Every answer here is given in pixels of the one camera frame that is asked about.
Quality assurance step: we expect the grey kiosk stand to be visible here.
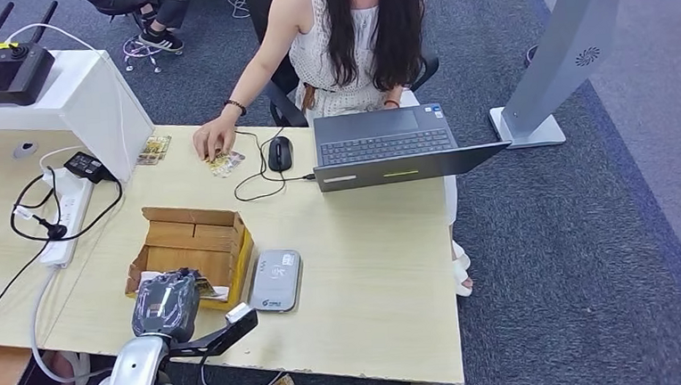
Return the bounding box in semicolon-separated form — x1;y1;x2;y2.
482;0;660;151

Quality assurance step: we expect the seated person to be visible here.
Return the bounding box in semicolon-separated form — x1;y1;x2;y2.
183;0;476;315

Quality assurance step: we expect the black remote controller with antennas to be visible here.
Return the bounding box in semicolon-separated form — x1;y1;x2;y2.
0;0;65;109

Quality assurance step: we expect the white charger plug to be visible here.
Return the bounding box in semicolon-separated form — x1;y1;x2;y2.
43;166;78;195

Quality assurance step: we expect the white desk partition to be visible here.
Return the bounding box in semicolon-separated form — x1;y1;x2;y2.
0;38;159;193

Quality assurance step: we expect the white cable over partition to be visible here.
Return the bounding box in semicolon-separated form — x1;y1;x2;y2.
4;18;130;176

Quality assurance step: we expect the white power strip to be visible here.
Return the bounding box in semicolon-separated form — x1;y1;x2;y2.
32;166;100;271

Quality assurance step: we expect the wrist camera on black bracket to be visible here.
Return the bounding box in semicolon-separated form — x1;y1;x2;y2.
167;301;262;361

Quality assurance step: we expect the grey card reader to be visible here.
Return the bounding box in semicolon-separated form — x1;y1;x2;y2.
245;248;306;315

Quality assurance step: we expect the black bead bracelet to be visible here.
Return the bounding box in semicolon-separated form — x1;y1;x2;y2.
223;97;249;118

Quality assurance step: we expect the person's right hand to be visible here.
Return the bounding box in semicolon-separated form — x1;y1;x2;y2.
191;115;240;164

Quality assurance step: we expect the black mouse cable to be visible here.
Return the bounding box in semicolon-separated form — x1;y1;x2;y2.
229;125;318;203

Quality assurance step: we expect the chrome base stool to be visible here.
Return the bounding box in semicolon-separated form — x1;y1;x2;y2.
95;2;186;77

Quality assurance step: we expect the black power adapter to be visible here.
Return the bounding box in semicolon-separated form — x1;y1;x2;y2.
63;149;118;187

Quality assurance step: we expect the dark grey laptop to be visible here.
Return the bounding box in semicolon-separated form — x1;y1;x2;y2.
308;98;514;194

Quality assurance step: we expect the person in background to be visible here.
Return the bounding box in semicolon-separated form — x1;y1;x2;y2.
80;0;200;59

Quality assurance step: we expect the thin white charger cable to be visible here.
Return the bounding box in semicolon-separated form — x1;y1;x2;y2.
37;144;89;173

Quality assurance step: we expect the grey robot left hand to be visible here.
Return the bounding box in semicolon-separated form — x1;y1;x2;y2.
127;267;204;347

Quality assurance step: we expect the black computer mouse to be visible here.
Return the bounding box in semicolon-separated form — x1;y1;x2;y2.
266;135;295;174

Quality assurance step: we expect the black power cable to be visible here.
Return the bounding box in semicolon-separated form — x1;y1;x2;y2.
0;161;131;332

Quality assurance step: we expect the open cardboard box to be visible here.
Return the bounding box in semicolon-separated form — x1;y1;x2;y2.
119;201;259;318

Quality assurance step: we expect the thick white power cable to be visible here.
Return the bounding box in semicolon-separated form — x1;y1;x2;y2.
24;265;116;385

